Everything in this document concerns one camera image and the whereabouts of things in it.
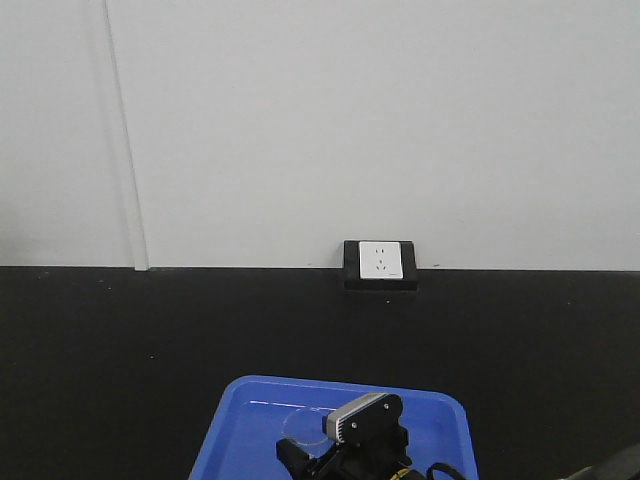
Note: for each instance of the white wall socket plate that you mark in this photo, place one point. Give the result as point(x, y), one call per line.
point(380, 260)

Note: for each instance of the blue plastic tray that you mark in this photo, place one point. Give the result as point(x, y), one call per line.
point(241, 440)

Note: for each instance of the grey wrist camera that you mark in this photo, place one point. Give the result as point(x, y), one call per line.
point(363, 418)

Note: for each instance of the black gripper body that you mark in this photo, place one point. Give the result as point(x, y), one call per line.
point(382, 457)

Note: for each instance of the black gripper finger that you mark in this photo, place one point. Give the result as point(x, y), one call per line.
point(294, 458)

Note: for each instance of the black socket box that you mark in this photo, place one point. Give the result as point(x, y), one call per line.
point(351, 276)

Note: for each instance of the clear glass beaker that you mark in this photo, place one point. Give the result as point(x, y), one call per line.
point(305, 427)

